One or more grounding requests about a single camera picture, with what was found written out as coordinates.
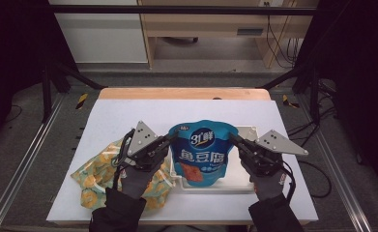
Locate aluminium floor rail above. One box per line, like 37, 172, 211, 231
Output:
0, 93, 66, 232
296, 96, 373, 232

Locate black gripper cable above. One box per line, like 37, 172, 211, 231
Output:
111, 128, 136, 191
281, 159, 298, 205

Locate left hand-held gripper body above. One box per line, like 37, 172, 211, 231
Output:
125, 120, 170, 172

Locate thin black floor cable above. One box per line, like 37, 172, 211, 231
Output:
3, 103, 23, 124

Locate black floor cables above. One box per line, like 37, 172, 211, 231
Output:
286, 105, 336, 147

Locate wooden desk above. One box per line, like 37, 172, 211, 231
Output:
137, 0, 320, 70

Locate black curtain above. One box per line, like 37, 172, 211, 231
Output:
0, 0, 78, 143
301, 0, 378, 197

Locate white cabinet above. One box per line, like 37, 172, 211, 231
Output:
48, 0, 149, 64

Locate white plastic tray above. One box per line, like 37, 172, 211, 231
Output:
168, 125, 260, 195

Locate person's right hand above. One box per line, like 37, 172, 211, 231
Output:
241, 160, 295, 203

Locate black floor cable loop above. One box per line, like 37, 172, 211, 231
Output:
297, 159, 334, 199

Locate person's left hand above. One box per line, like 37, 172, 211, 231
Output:
120, 162, 165, 199

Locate blue snack bag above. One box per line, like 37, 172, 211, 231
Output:
167, 119, 240, 189

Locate black desk cables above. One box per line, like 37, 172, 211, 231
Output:
265, 1, 302, 70

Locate yellow black floor tape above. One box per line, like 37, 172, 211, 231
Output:
75, 93, 89, 110
281, 94, 301, 109

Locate black horizontal frame bar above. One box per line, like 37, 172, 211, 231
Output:
51, 5, 317, 15

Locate yellow-green snack bag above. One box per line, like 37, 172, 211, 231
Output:
70, 138, 178, 212

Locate white table cover board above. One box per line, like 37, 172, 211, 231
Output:
45, 98, 319, 224

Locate black metal stand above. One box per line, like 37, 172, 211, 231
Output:
259, 62, 324, 126
41, 59, 107, 124

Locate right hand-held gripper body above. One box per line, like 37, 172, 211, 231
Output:
241, 129, 309, 177

